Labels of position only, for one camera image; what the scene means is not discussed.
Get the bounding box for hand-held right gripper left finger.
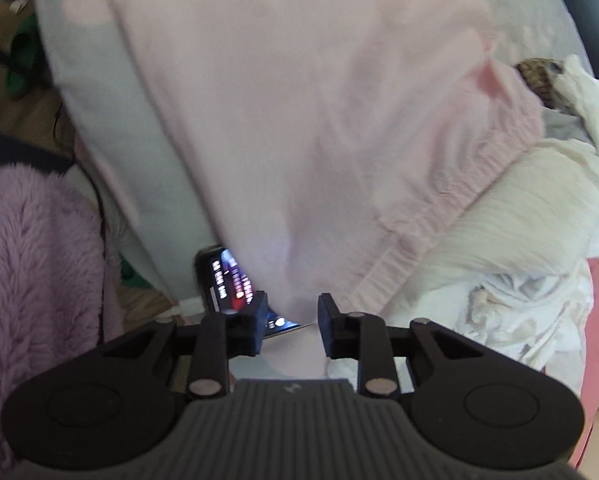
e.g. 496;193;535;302
102;291;270;401

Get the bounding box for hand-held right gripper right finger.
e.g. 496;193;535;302
318;292;485;401

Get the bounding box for light pink garment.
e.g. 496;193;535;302
99;0;546;328

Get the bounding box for green slipper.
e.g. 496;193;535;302
4;14;48;102
118;254;151;292

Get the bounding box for white ribbed garment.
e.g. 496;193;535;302
389;142;599;311

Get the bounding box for purple fluffy blanket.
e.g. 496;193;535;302
0;162;126;480

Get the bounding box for grey pink polka dot bedspread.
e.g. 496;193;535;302
32;0;597;392

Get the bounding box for grey garment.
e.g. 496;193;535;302
540;107;596;147

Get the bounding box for brown striped garment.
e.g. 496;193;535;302
513;57;576;112

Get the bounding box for white crinkled garment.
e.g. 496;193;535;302
457;54;599;378

